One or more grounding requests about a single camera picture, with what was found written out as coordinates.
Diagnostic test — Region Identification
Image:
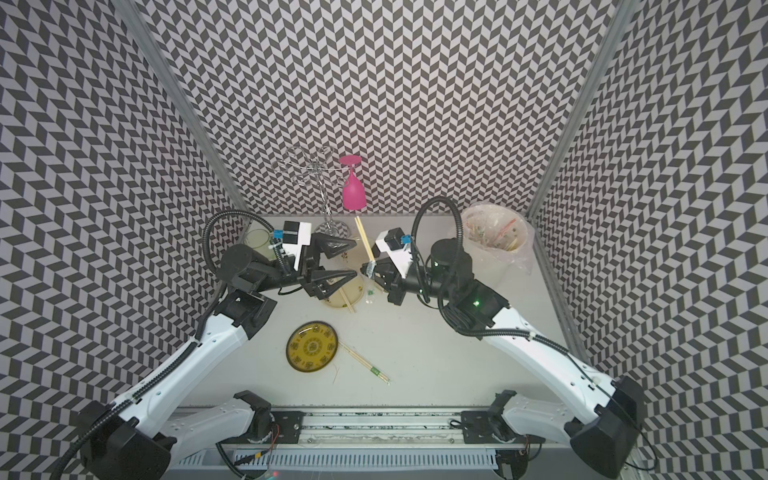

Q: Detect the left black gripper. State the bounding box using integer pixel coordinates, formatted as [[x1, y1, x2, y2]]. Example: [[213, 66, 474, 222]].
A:
[[253, 233, 357, 301]]

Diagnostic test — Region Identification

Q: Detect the pink plastic wine glass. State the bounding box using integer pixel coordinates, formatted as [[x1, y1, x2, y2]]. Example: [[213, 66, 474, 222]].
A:
[[339, 155, 367, 211]]

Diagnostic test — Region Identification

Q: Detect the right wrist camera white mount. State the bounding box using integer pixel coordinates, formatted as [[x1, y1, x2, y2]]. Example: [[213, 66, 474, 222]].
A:
[[375, 227, 413, 278]]

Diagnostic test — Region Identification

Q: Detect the cream plate front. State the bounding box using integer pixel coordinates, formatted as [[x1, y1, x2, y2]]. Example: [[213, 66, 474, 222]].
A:
[[322, 276, 364, 309]]

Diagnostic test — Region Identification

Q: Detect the metal glass holder stand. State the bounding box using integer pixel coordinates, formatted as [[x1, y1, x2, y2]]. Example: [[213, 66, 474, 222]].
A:
[[270, 143, 351, 239]]

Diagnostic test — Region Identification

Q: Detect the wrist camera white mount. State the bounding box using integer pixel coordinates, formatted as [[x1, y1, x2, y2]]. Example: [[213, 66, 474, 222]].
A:
[[270, 221, 312, 272], [375, 227, 413, 278]]

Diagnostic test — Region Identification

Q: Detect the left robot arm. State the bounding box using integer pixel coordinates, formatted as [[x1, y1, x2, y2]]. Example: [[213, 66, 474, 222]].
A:
[[51, 209, 357, 479]]

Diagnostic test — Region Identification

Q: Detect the chopsticks green label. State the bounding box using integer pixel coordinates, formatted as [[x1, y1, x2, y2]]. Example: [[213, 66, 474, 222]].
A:
[[340, 343, 391, 384]]

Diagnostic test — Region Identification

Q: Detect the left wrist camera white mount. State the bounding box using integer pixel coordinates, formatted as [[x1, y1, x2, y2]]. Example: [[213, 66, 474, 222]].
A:
[[270, 221, 312, 272]]

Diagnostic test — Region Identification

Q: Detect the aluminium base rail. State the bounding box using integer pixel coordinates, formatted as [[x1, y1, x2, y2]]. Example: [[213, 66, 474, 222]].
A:
[[128, 406, 637, 480]]

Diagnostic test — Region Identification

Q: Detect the green transparent plastic cup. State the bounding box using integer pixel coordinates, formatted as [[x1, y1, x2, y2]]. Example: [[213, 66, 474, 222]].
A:
[[243, 228, 276, 260]]

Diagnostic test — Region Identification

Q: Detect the white trash bucket with bag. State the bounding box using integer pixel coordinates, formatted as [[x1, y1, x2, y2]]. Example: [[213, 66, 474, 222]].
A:
[[461, 203, 535, 288]]

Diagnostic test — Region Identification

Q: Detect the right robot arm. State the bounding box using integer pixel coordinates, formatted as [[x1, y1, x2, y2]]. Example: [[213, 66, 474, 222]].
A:
[[361, 196, 647, 479]]

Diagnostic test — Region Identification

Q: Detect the yellow green patterned plate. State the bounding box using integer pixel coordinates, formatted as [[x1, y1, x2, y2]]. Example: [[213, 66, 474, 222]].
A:
[[285, 321, 339, 373]]

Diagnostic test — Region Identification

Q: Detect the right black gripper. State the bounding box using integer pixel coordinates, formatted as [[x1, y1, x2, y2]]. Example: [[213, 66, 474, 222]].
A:
[[361, 258, 456, 307]]

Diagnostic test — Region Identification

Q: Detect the chopsticks panda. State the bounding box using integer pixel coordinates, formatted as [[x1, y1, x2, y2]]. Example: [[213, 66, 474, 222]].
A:
[[338, 288, 356, 314], [354, 215, 376, 263]]

